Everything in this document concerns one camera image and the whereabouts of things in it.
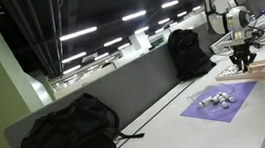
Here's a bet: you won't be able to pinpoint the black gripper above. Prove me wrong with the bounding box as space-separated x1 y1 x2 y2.
228 40 260 75

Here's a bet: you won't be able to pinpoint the small white bottle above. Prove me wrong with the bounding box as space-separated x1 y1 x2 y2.
199 96 215 108
210 93 222 104
220 100 231 109
240 61 247 74
226 93 237 104

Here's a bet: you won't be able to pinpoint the white pieces on tray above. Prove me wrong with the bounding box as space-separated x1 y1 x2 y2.
222 67 234 77

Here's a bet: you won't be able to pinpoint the purple mat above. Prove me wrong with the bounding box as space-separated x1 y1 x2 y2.
177 79 262 129

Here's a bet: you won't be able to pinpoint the pile of small white pieces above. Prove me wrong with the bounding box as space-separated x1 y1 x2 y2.
185 81 243 116

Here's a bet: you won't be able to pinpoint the black backpack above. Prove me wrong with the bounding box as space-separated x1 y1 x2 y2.
166 25 218 84

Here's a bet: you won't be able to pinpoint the grey desk divider panel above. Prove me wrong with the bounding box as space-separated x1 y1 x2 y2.
0 11 250 148

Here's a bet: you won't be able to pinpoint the black duffel bag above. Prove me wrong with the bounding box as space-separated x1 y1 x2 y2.
14 86 147 148

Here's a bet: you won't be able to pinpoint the white cable box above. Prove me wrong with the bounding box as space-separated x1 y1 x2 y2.
208 32 235 56

